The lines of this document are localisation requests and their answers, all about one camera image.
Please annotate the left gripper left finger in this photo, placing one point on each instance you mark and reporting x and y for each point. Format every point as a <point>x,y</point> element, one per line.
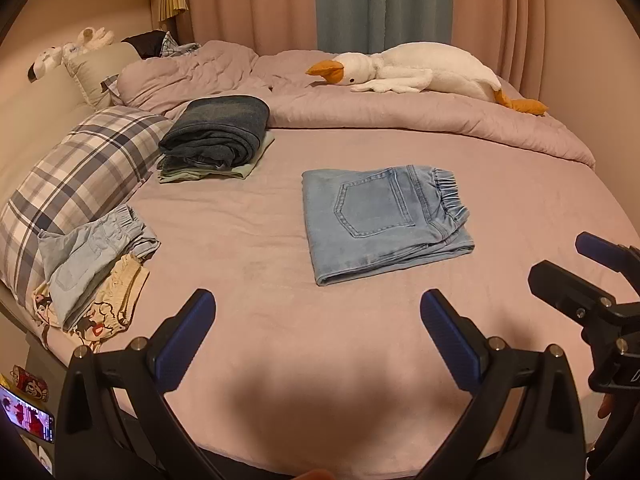
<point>91,440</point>

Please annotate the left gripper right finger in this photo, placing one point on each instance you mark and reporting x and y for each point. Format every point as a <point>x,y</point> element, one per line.
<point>523,420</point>

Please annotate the light blue denim pants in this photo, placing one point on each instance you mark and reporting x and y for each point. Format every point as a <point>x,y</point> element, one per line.
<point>363,223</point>

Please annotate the right hand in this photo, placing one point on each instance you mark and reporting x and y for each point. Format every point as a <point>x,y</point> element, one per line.
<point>606,406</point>

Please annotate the red cartoon figure item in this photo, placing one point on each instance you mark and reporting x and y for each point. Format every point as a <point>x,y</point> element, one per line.
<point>30,384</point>

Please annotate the phone with lit screen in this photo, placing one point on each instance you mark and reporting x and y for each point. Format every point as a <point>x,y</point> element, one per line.
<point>23,414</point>

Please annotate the cartoon print cream garment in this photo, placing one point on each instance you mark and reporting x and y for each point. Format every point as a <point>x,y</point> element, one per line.
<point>109,310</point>

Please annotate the light blue folded shorts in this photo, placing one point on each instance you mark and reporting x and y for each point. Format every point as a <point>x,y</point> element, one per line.
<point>76,263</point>

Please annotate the folded light green garment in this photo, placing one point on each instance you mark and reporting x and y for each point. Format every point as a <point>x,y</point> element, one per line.
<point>172,171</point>

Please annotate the plaid pillow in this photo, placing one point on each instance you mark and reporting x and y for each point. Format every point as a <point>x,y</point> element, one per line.
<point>95,168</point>

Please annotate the folded dark denim pants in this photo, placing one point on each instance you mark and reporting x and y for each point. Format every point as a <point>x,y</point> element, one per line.
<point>220,131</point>

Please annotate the white goose plush toy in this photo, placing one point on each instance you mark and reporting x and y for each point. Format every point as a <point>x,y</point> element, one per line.
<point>421,66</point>

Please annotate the beige pillow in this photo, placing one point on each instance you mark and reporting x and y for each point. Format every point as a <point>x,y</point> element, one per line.
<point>90,69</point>

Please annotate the pink quilted duvet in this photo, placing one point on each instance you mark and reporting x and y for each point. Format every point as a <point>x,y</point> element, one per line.
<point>165,85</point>

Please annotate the dark clothes near headboard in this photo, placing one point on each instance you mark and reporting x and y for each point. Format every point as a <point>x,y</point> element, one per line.
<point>159,44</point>

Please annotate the small white plush toy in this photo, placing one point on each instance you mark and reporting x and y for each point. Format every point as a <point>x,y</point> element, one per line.
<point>89,39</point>

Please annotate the blue curtain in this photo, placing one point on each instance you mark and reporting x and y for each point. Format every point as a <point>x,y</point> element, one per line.
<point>371,26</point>

